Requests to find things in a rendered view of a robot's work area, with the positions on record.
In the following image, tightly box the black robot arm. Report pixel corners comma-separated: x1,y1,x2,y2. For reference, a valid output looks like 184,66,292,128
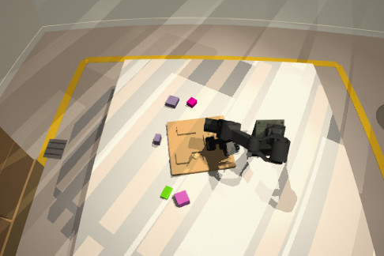
204,118,290,164

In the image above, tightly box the pink cube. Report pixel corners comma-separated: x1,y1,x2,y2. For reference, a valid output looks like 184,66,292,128
174,191,190,208

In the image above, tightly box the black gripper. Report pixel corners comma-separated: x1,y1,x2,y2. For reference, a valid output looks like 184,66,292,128
205,137,222,151

